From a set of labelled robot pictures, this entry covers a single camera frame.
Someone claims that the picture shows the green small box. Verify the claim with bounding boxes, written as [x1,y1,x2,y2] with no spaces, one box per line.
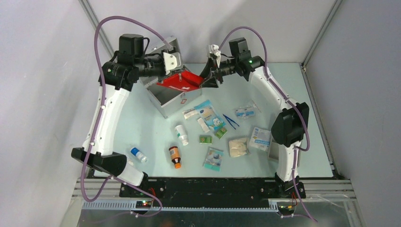
[214,127,227,140]

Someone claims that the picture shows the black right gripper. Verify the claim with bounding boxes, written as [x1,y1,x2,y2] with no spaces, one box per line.
[198,57,239,89]

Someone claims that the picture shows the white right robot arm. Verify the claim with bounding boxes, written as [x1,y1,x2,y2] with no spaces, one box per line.
[200,37,309,198]

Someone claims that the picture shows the green flat sachet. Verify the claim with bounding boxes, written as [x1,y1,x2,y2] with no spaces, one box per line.
[199,135,213,144]

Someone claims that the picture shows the white wrapped bandage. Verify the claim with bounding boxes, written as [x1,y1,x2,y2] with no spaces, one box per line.
[182,108,198,120]

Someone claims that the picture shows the beige gloves bag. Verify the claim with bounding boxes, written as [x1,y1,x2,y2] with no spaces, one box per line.
[228,138,249,157]

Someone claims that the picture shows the blue cap clear bottle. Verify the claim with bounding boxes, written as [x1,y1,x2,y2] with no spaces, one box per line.
[130,147,147,163]

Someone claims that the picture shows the silver metal case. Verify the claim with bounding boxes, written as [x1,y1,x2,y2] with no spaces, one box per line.
[138,36,203,119]

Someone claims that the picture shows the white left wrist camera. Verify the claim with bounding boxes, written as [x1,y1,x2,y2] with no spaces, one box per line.
[163,52,183,74]

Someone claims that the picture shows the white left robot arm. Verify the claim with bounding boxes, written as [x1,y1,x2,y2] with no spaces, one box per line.
[71,34,181,197]

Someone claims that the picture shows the blue plastic tweezers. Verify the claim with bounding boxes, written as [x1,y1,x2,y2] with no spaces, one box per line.
[223,114,239,130]

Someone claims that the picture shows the white bandage roll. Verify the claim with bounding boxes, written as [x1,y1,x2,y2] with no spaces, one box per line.
[197,118,210,133]

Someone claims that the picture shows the clear bandage packet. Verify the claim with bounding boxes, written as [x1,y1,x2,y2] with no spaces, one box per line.
[235,100,261,119]

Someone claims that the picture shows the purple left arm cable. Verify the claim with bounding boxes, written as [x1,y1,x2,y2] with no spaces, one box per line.
[80,16,174,218]

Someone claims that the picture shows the white blue gauze packet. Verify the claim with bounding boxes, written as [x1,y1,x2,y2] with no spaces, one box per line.
[249,127,271,151]

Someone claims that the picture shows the grey divided tray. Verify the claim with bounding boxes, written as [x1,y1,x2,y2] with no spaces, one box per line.
[269,111,304,161]

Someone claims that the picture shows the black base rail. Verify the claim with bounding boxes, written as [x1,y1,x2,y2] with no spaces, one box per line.
[119,177,306,209]

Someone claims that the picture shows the brown syrup bottle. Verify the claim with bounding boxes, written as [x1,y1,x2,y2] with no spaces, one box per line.
[169,146,182,169]

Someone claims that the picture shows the teal mask packet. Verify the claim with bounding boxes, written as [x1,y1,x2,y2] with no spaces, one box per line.
[203,148,224,172]

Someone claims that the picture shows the red first aid pouch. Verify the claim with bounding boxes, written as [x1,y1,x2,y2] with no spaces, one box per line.
[156,70,205,92]

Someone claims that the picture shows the blue cotton ball bag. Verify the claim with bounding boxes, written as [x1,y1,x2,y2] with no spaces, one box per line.
[194,100,225,131]

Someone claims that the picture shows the white medicine bottle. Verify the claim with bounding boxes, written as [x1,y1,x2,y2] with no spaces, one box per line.
[174,125,189,146]

